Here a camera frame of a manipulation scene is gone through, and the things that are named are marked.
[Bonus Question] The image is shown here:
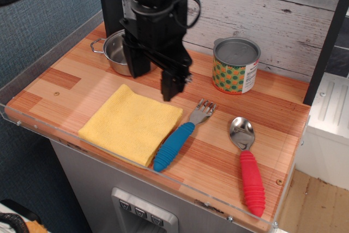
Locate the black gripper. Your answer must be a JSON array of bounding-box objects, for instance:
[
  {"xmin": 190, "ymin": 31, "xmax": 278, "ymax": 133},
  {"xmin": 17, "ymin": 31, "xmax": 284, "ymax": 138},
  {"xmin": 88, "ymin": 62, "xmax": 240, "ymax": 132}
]
[{"xmin": 120, "ymin": 8, "xmax": 192, "ymax": 101}]

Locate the silver pot with handles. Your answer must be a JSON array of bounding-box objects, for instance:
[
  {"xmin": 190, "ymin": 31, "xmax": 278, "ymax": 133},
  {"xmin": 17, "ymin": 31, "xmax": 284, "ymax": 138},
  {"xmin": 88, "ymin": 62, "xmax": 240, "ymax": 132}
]
[{"xmin": 91, "ymin": 29, "xmax": 158, "ymax": 76}]

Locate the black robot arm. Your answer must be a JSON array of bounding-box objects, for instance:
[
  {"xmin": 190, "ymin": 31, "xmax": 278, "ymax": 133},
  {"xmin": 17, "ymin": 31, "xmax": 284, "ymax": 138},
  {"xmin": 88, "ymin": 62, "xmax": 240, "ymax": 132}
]
[{"xmin": 121, "ymin": 0, "xmax": 201, "ymax": 101}]

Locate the yellow folded cloth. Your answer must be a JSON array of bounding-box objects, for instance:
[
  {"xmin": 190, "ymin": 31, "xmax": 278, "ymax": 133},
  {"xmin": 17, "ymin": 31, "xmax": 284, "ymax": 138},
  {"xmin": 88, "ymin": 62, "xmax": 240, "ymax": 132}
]
[{"xmin": 78, "ymin": 85, "xmax": 183, "ymax": 167}]

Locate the patterned tin can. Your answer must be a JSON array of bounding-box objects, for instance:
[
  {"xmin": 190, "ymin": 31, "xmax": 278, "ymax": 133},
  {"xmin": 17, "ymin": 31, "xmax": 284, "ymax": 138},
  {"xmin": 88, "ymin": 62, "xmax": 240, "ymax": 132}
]
[{"xmin": 212, "ymin": 37, "xmax": 261, "ymax": 95}]

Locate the grey toy kitchen cabinet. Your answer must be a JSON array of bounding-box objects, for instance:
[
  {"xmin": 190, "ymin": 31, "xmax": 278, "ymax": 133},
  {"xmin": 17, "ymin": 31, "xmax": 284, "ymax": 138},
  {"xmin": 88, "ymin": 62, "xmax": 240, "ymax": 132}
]
[{"xmin": 51, "ymin": 140, "xmax": 254, "ymax": 232}]

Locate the clear acrylic edge guard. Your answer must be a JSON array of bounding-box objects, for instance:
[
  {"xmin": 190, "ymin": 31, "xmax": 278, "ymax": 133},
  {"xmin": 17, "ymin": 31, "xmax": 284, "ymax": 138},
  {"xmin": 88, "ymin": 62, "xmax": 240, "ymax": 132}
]
[{"xmin": 1, "ymin": 13, "xmax": 310, "ymax": 232}]

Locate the orange object bottom left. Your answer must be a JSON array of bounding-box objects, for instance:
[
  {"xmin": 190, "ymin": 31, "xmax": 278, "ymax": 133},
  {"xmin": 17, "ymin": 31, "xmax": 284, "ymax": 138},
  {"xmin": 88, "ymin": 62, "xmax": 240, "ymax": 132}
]
[{"xmin": 25, "ymin": 220, "xmax": 49, "ymax": 233}]

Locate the fork with blue handle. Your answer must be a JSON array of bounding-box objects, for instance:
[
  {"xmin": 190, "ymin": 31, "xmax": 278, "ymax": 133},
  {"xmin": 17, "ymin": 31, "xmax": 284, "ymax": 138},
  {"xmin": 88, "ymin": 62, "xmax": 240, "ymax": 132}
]
[{"xmin": 153, "ymin": 99, "xmax": 216, "ymax": 172}]

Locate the black vertical post left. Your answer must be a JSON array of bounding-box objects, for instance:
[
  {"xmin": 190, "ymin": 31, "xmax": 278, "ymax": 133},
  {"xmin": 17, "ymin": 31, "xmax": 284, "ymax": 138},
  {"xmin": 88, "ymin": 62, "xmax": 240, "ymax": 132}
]
[{"xmin": 101, "ymin": 0, "xmax": 124, "ymax": 37}]

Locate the black vertical post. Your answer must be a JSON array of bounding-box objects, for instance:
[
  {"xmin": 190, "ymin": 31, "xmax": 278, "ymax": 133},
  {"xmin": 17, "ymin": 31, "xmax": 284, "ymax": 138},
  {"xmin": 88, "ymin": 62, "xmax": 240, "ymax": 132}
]
[
  {"xmin": 303, "ymin": 0, "xmax": 348, "ymax": 106},
  {"xmin": 101, "ymin": 0, "xmax": 124, "ymax": 37}
]

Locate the spoon with red handle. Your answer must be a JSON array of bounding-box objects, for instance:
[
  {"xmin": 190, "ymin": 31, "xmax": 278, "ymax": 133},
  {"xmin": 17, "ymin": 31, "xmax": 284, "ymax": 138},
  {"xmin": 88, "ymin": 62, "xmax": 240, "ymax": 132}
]
[{"xmin": 230, "ymin": 117, "xmax": 266, "ymax": 217}]

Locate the black vertical post right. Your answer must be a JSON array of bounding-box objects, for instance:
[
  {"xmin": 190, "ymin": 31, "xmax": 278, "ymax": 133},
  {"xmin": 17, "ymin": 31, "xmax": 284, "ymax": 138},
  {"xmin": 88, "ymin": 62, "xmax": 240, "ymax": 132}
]
[{"xmin": 303, "ymin": 0, "xmax": 348, "ymax": 106}]

